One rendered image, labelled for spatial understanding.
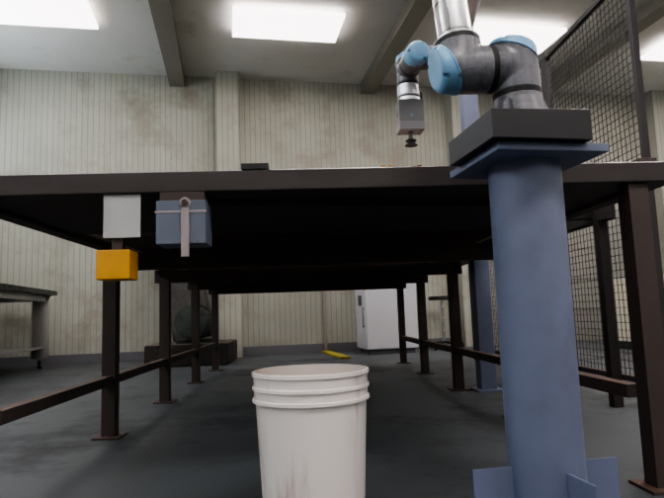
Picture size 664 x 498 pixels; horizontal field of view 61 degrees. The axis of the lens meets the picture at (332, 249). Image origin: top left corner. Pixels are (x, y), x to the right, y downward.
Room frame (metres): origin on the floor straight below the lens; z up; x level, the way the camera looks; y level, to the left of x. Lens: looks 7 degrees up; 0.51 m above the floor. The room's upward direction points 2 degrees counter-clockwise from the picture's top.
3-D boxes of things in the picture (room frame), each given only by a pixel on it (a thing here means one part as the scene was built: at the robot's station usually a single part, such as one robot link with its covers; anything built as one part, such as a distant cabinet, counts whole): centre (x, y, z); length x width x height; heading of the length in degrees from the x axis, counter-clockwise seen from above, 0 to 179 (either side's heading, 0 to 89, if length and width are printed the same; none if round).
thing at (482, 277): (3.60, -0.94, 1.20); 0.17 x 0.17 x 2.40; 3
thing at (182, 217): (1.53, 0.41, 0.77); 0.14 x 0.11 x 0.18; 93
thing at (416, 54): (1.73, -0.31, 1.32); 0.11 x 0.11 x 0.08; 6
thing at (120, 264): (1.52, 0.59, 0.74); 0.09 x 0.08 x 0.24; 93
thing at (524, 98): (1.34, -0.47, 0.99); 0.15 x 0.15 x 0.10
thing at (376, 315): (7.22, -0.64, 0.67); 0.68 x 0.58 x 1.34; 101
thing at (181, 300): (6.56, 1.66, 0.85); 1.04 x 1.02 x 1.71; 101
